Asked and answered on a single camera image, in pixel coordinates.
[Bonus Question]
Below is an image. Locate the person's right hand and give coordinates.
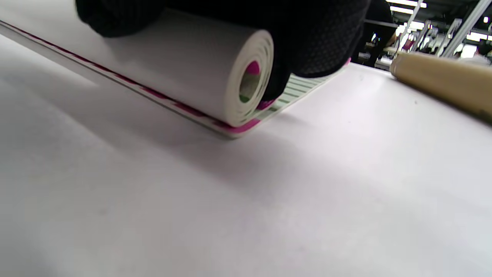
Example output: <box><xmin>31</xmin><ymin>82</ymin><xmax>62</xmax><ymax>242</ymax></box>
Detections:
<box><xmin>75</xmin><ymin>0</ymin><xmax>371</xmax><ymax>102</ymax></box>

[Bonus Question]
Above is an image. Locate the brown cardboard mailing tube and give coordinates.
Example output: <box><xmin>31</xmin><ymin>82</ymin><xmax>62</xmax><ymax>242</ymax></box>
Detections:
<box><xmin>389</xmin><ymin>51</ymin><xmax>492</xmax><ymax>124</ymax></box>

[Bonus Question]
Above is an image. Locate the aluminium frame post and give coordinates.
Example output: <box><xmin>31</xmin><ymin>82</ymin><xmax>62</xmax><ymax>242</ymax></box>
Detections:
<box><xmin>441</xmin><ymin>0</ymin><xmax>492</xmax><ymax>59</ymax></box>

